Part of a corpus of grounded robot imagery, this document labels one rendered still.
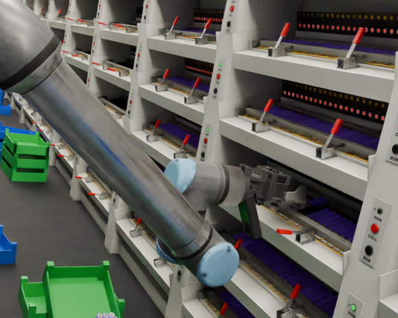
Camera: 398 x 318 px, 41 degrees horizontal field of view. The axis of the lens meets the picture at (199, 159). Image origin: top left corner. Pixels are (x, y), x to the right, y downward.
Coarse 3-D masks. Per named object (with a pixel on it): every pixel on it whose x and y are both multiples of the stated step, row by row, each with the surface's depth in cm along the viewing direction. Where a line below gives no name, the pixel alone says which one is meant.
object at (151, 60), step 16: (160, 0) 207; (176, 0) 209; (192, 0) 212; (160, 16) 208; (192, 16) 214; (144, 32) 211; (144, 48) 209; (144, 64) 211; (160, 64) 214; (176, 64) 217; (144, 112) 216; (160, 112) 219; (128, 128) 218; (112, 192) 229; (112, 208) 228; (112, 224) 226; (112, 240) 225
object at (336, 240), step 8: (280, 216) 128; (288, 216) 128; (296, 216) 124; (304, 216) 124; (304, 224) 122; (312, 224) 120; (320, 232) 117; (328, 232) 115; (328, 240) 115; (336, 240) 112; (344, 240) 111; (344, 248) 110
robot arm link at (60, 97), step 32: (0, 0) 75; (0, 32) 73; (32, 32) 75; (0, 64) 74; (32, 64) 75; (64, 64) 80; (32, 96) 78; (64, 96) 79; (64, 128) 82; (96, 128) 83; (96, 160) 85; (128, 160) 86; (128, 192) 89; (160, 192) 91; (160, 224) 93; (192, 224) 95; (192, 256) 97; (224, 256) 98
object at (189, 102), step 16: (192, 64) 208; (208, 64) 194; (144, 80) 212; (160, 80) 209; (176, 80) 206; (192, 80) 203; (208, 80) 196; (144, 96) 208; (160, 96) 191; (176, 96) 187; (192, 96) 175; (176, 112) 180; (192, 112) 168
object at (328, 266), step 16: (240, 160) 158; (256, 160) 160; (336, 192) 132; (224, 208) 147; (256, 208) 136; (272, 224) 126; (288, 224) 126; (272, 240) 126; (288, 240) 119; (304, 256) 114; (320, 256) 110; (336, 256) 110; (320, 272) 110; (336, 272) 105; (336, 288) 106
